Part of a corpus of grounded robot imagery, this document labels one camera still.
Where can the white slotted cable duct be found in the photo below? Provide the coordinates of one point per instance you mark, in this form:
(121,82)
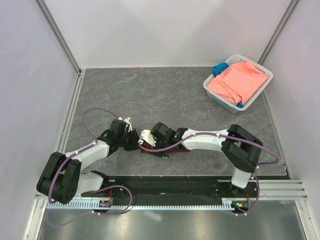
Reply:
(95,204)

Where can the left aluminium frame post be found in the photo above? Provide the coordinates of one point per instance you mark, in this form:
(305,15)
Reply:
(58,34)

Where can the right aluminium frame post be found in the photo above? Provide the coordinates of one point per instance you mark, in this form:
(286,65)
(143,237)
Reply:
(289,11)

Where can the aluminium frame post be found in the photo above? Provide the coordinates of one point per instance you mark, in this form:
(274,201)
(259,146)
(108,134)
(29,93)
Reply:
(289,11)
(58,34)

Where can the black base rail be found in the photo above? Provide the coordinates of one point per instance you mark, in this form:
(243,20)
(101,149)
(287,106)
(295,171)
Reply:
(215,186)

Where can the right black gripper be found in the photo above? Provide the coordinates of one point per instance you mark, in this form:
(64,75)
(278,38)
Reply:
(159,154)

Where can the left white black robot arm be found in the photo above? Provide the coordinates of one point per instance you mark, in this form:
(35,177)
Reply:
(61,178)

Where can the blue cloth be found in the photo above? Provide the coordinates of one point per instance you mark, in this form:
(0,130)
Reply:
(219,68)

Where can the white plastic basket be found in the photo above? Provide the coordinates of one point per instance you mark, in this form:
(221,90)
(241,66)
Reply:
(236,58)

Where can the salmon pink cloth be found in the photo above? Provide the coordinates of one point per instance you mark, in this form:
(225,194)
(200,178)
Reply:
(238,83)

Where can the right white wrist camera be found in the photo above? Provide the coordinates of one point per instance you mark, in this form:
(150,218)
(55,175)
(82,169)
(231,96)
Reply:
(146,137)

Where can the dark red cloth napkin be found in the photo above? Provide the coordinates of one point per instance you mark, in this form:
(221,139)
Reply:
(172,150)

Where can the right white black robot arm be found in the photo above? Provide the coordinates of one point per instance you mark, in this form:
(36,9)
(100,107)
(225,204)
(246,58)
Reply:
(239,146)

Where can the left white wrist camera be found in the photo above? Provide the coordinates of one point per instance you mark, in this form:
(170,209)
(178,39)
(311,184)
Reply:
(128,125)

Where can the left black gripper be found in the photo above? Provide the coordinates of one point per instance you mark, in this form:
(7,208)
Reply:
(134,145)

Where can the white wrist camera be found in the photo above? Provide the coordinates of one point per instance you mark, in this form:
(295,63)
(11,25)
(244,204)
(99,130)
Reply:
(128,125)
(146,137)

